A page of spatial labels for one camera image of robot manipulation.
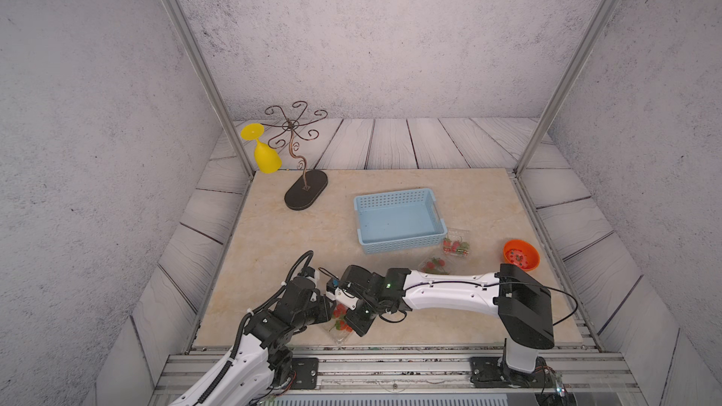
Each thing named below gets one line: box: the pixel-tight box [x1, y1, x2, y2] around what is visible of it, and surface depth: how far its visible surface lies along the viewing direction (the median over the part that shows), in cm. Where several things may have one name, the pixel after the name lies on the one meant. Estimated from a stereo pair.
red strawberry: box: [442, 237, 471, 257], surface depth 98 cm
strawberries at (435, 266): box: [421, 257, 448, 275], surface depth 93 cm
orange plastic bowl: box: [502, 238, 541, 272], surface depth 93 cm
